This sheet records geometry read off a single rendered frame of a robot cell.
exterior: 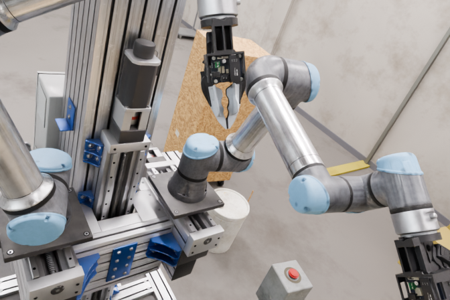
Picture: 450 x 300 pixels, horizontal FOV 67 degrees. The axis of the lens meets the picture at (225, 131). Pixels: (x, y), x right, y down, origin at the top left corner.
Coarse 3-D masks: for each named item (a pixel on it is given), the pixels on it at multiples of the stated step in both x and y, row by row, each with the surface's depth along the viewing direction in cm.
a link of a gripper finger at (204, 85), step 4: (200, 72) 68; (204, 76) 67; (204, 80) 67; (204, 84) 68; (208, 84) 68; (212, 84) 68; (204, 88) 68; (204, 92) 68; (208, 92) 68; (208, 96) 68; (208, 100) 69
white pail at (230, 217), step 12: (216, 192) 243; (228, 192) 247; (252, 192) 240; (228, 204) 236; (240, 204) 240; (216, 216) 227; (228, 216) 225; (240, 216) 228; (228, 228) 230; (228, 240) 239; (216, 252) 243
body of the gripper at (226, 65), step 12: (204, 24) 63; (216, 24) 60; (228, 24) 60; (216, 36) 62; (228, 36) 63; (216, 48) 63; (228, 48) 63; (204, 60) 65; (216, 60) 63; (228, 60) 62; (240, 60) 63; (204, 72) 67; (216, 72) 62; (228, 72) 63; (240, 72) 64
